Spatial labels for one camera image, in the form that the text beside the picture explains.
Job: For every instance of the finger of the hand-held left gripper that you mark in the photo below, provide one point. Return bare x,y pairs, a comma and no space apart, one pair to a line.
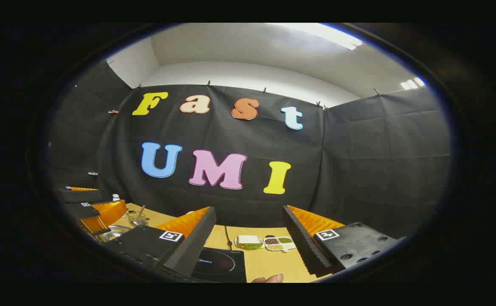
78,196
103,212

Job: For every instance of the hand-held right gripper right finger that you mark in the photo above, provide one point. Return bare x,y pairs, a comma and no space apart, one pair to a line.
301,242

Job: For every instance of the small ceiling light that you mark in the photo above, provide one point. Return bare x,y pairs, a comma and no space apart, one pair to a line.
412,83

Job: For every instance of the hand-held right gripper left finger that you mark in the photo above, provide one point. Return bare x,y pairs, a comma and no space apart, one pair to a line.
197,242

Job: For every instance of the long ceiling light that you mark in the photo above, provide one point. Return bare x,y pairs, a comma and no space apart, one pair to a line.
328,36

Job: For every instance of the black induction cooktop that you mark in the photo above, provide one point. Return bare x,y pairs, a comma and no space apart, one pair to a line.
220,265

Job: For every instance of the white divided dish of beans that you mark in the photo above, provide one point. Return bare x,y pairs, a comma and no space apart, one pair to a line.
280,243

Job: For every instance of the plate with sandwich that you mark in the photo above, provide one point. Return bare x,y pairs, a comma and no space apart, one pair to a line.
249,241

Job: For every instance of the wooden stick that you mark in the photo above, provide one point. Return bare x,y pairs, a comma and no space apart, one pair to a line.
141,210

